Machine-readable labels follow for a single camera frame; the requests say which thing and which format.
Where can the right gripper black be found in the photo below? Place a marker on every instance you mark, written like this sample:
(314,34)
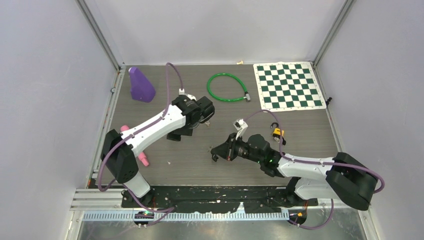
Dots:
(222,151)

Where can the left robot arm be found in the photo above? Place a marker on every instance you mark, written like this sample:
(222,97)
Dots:
(121,150)

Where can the aluminium frame rail front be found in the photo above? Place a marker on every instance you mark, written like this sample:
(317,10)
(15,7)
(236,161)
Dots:
(117,204)

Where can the green white chessboard mat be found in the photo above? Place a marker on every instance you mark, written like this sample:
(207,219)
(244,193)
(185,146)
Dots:
(288,86)

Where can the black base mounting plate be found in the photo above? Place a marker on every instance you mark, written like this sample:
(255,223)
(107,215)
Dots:
(223,199)

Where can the pink marker pen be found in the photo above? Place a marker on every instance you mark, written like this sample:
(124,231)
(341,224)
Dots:
(142,157)

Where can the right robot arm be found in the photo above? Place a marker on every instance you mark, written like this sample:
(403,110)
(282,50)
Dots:
(341,177)

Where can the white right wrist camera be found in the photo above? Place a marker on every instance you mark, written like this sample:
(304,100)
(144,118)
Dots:
(241,127)

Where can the green cable lock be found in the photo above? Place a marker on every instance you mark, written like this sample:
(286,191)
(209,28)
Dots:
(228,92)

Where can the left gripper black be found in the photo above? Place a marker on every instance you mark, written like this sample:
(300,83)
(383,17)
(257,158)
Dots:
(184,131)

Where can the purple plastic cone block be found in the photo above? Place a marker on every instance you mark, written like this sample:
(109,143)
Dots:
(141,89)

